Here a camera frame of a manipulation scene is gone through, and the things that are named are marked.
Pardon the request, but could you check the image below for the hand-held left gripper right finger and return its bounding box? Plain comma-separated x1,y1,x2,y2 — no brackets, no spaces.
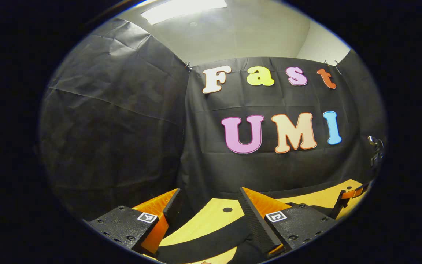
238,187,339,256

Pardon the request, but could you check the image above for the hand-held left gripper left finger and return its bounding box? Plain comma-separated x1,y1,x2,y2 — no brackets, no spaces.
86,188,182,256

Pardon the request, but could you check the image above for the black garment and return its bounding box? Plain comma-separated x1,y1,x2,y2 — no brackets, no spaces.
155,201,340,264

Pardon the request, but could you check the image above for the black backdrop cloth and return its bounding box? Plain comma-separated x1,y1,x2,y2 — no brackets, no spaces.
39,18,387,220

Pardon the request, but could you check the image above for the black camera stand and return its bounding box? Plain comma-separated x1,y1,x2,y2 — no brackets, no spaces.
367,135,385,170

